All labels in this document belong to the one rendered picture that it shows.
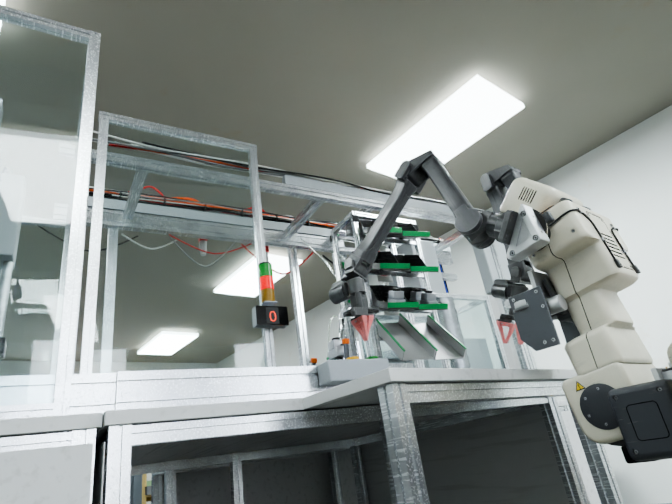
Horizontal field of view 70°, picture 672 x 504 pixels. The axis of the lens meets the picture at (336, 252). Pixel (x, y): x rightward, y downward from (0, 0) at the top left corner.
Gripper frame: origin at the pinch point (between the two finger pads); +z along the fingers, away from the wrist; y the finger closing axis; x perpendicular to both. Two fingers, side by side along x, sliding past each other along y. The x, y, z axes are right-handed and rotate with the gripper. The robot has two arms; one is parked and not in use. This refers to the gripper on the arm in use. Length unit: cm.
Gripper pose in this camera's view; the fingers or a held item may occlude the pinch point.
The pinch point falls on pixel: (365, 338)
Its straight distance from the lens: 153.0
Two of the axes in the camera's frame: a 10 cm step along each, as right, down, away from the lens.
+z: 1.5, 9.1, -4.0
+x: 5.1, -4.1, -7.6
